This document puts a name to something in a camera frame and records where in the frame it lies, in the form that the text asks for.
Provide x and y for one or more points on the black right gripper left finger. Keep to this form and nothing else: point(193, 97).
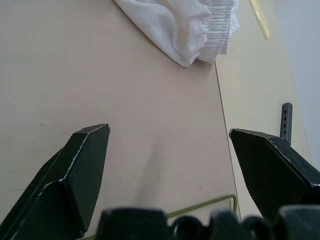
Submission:
point(62, 187)

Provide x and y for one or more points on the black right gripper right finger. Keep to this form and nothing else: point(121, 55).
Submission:
point(272, 172)

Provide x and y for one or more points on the white shirt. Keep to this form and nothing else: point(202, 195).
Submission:
point(162, 25)

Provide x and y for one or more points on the dark grey perforated metal bar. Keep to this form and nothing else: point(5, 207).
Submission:
point(286, 120)

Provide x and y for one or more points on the pale yellow strip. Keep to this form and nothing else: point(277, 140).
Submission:
point(261, 20)

